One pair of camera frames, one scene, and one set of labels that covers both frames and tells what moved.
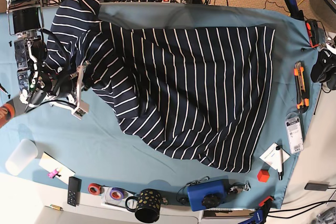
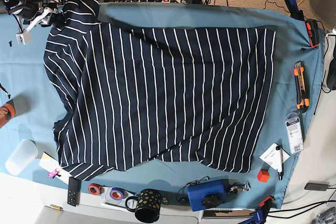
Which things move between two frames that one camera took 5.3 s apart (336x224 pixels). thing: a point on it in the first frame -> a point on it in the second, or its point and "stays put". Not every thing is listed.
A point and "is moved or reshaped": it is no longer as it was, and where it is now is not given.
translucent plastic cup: x=25 y=152 stays put
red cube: x=263 y=175 stays put
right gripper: x=64 y=89 -> x=24 y=37
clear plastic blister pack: x=294 y=131 stays put
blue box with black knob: x=208 y=194 stays put
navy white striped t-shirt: x=202 y=93 is moved or reshaped
